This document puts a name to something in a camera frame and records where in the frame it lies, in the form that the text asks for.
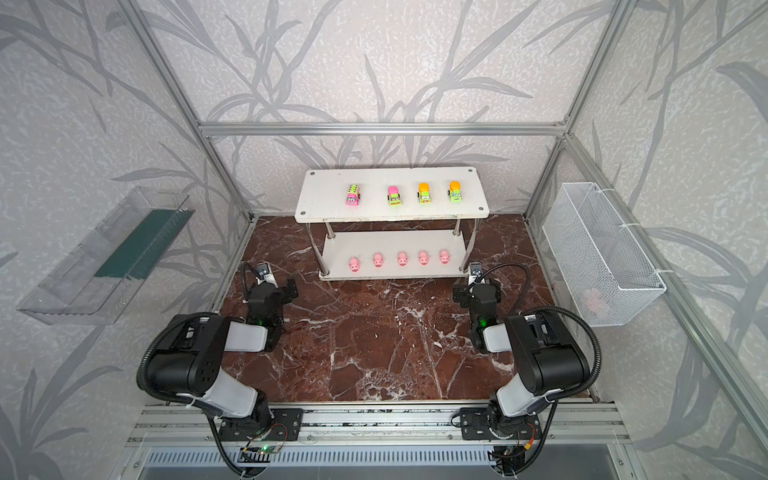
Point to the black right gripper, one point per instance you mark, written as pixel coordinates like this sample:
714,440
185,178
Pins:
477,291

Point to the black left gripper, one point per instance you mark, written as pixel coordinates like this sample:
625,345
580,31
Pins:
271,290

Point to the green truck orange load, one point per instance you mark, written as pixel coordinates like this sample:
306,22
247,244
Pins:
424,193
455,192

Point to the pink green toy truck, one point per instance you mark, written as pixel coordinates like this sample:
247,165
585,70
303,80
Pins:
353,195

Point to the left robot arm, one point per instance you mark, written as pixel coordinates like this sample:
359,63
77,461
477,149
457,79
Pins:
183,363

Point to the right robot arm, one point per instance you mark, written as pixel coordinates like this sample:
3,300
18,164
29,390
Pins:
556,355

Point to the white two-tier shelf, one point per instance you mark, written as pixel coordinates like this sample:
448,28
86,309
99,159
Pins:
322,201

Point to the pink toy in basket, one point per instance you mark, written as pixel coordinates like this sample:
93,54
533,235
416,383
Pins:
594,301

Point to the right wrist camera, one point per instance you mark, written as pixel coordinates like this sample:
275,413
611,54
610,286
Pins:
475,272

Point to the white wire wall basket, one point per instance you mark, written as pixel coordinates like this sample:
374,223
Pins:
594,247

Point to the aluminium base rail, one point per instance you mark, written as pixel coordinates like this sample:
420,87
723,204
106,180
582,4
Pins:
373,434

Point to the clear plastic wall bin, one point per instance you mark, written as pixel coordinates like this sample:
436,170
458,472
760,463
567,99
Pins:
94,284

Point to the aluminium frame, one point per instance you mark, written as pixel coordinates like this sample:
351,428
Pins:
741,390

